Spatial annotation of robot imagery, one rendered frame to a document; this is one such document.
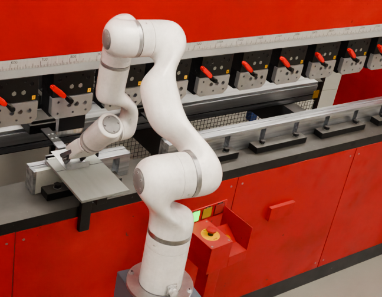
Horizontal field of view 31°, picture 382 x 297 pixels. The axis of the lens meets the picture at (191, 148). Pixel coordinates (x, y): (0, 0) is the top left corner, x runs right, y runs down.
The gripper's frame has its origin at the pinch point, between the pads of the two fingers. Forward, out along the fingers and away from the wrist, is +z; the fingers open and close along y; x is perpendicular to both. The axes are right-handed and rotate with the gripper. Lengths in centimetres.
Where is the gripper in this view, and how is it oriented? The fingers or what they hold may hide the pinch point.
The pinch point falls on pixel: (73, 157)
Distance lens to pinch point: 244.4
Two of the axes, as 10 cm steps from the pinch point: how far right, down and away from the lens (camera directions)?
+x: 3.2, 9.3, -1.8
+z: -5.0, 3.3, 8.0
